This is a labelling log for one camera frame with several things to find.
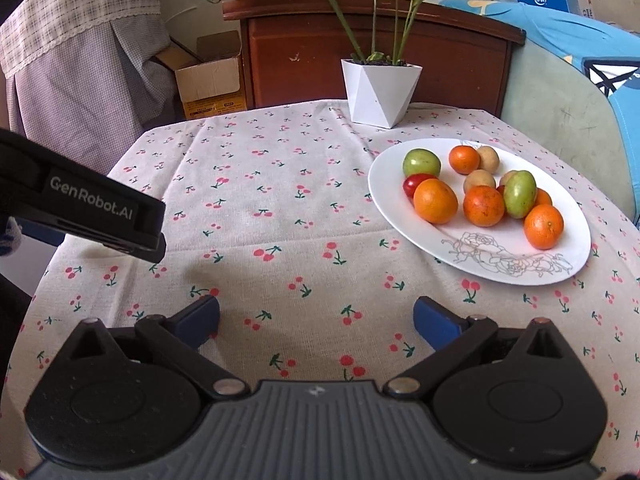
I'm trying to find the orange tangerine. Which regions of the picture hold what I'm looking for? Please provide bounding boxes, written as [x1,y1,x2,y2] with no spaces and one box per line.
[412,179,459,224]
[534,188,552,206]
[524,204,564,250]
[448,145,480,176]
[463,186,506,228]

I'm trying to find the white ceramic plate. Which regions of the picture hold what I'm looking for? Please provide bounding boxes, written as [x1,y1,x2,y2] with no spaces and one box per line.
[368,139,591,286]

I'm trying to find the white geometric plant pot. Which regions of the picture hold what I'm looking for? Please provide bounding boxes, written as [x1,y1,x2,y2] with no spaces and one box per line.
[341,60,422,129]

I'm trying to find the blue cartoon blanket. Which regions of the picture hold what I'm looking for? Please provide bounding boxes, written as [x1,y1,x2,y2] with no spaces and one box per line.
[442,0,639,222]

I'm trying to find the dark green round fruit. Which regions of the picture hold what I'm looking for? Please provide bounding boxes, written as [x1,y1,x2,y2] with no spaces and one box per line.
[402,148,442,178]

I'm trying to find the open cardboard box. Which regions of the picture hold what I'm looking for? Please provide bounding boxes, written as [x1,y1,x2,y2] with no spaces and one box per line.
[155,30,247,119]

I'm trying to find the green sofa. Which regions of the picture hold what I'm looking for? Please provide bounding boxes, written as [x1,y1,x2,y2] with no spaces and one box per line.
[500,40,636,219]

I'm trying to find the light green oval fruit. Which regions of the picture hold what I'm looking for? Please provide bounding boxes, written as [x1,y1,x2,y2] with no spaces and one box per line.
[503,170,537,219]

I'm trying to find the checkered curtain cloth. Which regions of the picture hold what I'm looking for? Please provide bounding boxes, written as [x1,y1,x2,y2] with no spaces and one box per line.
[1,0,176,174]

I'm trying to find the brown wooden cabinet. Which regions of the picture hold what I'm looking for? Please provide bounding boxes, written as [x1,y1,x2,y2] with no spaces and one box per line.
[221,0,527,118]

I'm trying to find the cherry print tablecloth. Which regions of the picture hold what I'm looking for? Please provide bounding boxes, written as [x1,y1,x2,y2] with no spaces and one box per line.
[1,102,639,478]

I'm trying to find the tan round fruit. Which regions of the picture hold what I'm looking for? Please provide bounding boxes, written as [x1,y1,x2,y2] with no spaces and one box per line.
[463,169,496,193]
[499,170,516,186]

